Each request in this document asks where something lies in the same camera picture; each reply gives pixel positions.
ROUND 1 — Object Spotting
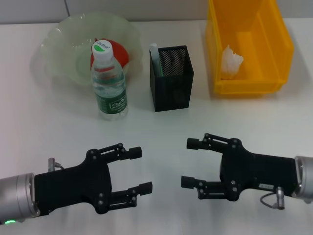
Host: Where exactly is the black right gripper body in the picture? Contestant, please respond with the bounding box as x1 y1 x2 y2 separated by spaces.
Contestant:
219 138 298 202

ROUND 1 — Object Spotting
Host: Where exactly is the yellow plastic storage bin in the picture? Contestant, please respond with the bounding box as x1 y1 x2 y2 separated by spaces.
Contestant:
204 0 294 98

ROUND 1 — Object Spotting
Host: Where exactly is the black mesh pen holder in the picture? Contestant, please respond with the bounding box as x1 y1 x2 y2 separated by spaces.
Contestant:
149 45 195 113

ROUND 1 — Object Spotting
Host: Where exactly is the red-orange fruit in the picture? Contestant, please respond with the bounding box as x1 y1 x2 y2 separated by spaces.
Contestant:
90 38 130 71

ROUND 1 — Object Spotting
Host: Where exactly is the pale green glass fruit plate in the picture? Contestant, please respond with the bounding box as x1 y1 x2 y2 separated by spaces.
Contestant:
31 11 144 86

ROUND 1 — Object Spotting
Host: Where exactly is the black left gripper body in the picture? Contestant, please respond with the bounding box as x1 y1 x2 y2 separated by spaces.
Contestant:
34 148 113 216

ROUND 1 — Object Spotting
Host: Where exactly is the grey marker pen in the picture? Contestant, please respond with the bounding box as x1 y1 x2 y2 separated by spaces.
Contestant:
149 43 161 75

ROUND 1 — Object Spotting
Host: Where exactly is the left arm gripper cable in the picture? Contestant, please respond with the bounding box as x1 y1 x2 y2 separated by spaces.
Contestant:
47 158 66 172

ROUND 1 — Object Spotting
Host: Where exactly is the white paper ball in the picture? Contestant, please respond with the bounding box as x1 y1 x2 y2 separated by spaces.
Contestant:
221 45 245 80

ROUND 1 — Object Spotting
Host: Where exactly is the clear water bottle green label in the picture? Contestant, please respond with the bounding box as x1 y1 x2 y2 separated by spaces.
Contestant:
90 40 129 121

